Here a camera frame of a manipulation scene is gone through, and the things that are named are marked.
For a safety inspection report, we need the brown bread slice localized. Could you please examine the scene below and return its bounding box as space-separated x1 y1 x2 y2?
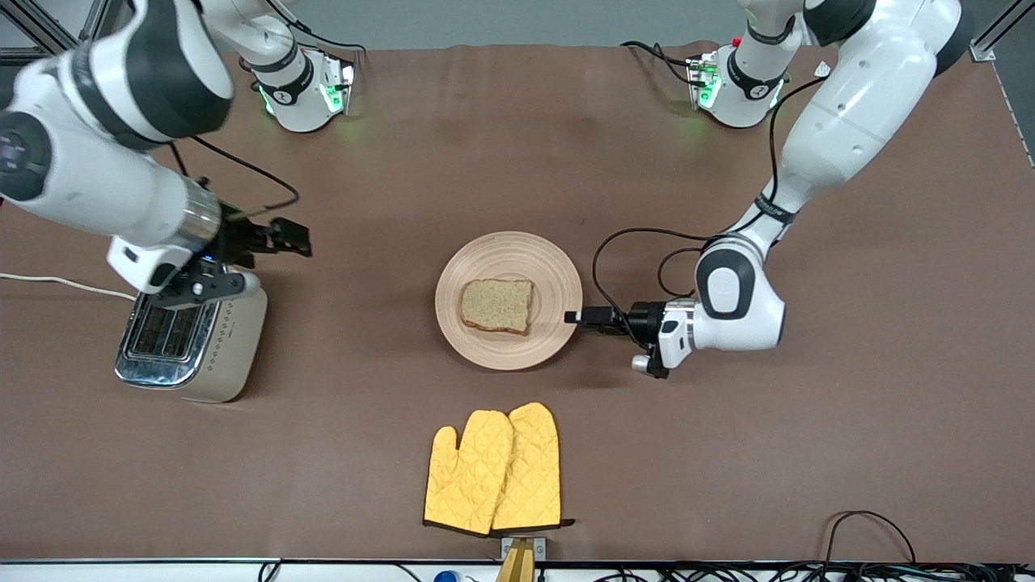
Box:
458 279 535 336

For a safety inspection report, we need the round wooden plate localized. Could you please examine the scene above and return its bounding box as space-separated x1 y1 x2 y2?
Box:
435 232 583 372

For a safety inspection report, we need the cream and chrome toaster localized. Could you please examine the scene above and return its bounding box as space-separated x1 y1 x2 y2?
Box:
114 272 268 403

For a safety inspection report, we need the brown table cover sheet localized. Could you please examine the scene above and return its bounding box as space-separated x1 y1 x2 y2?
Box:
0 40 1035 563

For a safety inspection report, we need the yellow quilted oven mitt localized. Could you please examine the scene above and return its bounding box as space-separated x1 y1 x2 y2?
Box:
491 402 576 534
424 410 515 536

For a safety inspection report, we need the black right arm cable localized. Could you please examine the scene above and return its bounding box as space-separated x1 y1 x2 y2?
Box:
166 133 301 224

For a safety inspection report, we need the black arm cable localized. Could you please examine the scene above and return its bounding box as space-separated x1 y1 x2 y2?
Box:
592 74 827 328
166 133 301 224

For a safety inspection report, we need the white toaster power cord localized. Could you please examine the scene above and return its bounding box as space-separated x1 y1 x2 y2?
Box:
0 272 137 302

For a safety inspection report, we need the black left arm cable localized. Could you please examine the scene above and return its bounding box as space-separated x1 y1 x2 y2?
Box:
592 74 827 328

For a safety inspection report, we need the black right base cable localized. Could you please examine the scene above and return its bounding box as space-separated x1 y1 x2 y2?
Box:
267 0 366 57

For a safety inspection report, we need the black base cable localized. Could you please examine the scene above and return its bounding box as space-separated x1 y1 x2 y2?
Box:
267 0 366 57
620 40 706 86

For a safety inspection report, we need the black looped cable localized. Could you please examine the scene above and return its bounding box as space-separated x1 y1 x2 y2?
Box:
821 510 919 567

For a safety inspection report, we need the black left base cable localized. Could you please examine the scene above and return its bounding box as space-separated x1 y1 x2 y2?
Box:
620 40 706 86

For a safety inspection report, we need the aluminium frame profile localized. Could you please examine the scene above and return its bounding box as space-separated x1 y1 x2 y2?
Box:
0 0 134 67
969 0 1035 63

